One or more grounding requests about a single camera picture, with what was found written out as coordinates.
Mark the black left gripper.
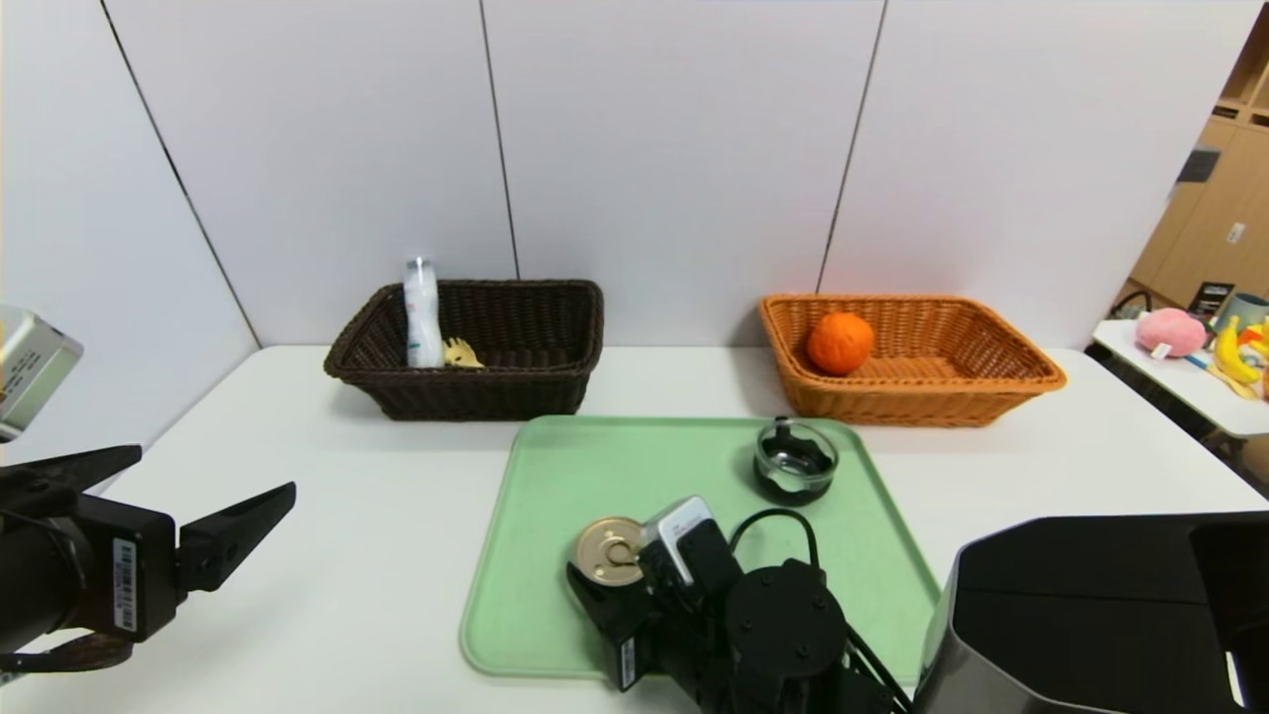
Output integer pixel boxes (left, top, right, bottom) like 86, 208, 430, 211
0, 443, 296, 655

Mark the white spray bottle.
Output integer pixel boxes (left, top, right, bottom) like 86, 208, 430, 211
402, 256, 447, 369

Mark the gold lid tin can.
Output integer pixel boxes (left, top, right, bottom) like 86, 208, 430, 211
573, 516, 647, 589

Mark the orange fruit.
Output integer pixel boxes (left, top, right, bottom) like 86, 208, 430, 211
806, 311, 876, 376

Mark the dark brown wicker basket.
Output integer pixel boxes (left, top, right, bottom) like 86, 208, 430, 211
323, 279, 604, 421

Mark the orange wicker basket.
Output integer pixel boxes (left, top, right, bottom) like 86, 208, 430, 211
759, 293, 1068, 427

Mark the light green plastic tray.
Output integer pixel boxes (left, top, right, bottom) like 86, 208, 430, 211
458, 415, 943, 687

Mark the glass bowl black insert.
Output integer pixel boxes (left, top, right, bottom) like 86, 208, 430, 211
753, 416, 841, 507

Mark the pink plush toy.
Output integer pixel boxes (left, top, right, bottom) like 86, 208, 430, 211
1135, 307, 1211, 359

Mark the white side table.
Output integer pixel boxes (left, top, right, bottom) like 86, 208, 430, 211
1086, 317, 1269, 438

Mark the small black box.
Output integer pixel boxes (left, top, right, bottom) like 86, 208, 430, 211
1188, 281, 1236, 319

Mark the yellow banana toy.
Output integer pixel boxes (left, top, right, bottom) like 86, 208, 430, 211
1210, 315, 1269, 400

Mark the teal cup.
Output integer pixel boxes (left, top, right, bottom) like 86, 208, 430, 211
1219, 291, 1269, 334

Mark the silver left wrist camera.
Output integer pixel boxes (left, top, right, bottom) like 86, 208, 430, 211
0, 304, 86, 443

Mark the black right camera cable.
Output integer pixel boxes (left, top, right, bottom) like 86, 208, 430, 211
728, 507, 825, 573

